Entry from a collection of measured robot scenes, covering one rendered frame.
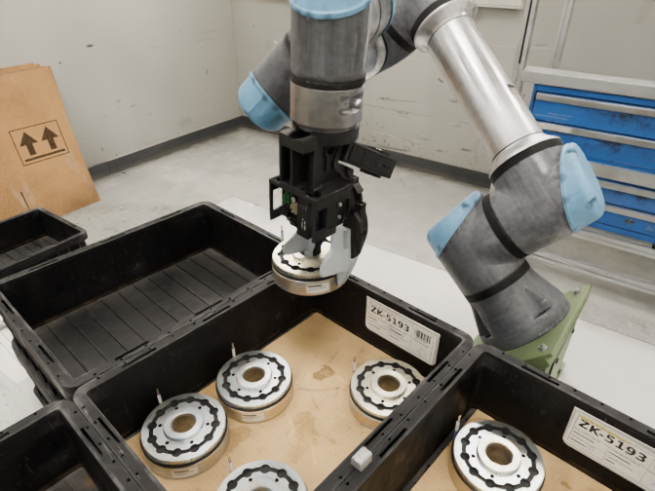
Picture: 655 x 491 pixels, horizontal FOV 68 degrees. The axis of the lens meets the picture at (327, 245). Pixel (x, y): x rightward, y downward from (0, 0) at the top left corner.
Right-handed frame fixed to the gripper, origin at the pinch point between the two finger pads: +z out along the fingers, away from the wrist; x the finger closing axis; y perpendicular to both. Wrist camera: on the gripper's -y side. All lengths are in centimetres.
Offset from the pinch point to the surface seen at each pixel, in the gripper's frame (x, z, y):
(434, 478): 22.6, 16.0, 5.5
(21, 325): -27.7, 9.2, 29.9
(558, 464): 32.6, 15.4, -6.1
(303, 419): 5.4, 17.1, 9.8
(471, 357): 19.3, 6.2, -5.1
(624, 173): 5, 40, -171
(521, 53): -46, 3, -167
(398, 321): 7.3, 9.5, -7.2
